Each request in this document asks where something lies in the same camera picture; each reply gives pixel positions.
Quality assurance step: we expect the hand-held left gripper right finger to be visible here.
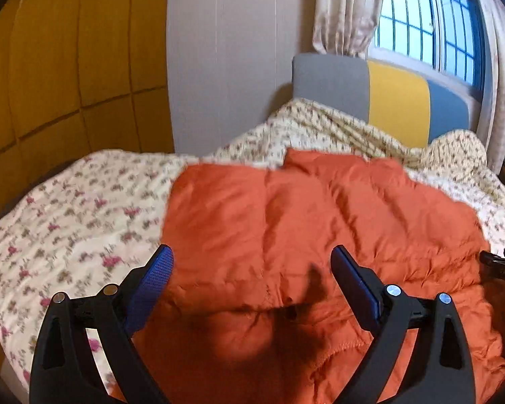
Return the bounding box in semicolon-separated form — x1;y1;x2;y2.
330;246;476;404

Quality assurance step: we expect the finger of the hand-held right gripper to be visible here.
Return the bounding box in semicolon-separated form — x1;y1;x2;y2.
479;246;505;291

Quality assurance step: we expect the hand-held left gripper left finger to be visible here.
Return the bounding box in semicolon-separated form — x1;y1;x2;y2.
29;244;174;404

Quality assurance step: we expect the orange down jacket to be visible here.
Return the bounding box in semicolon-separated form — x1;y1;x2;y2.
109;148;505;404

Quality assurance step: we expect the floral quilt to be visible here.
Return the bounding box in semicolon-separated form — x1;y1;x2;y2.
0;98;505;392

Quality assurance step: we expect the grey yellow blue headboard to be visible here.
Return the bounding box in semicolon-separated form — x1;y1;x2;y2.
292;53;482;149

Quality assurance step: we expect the yellow wooden wardrobe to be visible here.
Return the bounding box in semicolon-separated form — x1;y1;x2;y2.
0;0;175;236

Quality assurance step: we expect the barred window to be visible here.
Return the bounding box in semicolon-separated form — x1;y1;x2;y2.
368;0;495;93

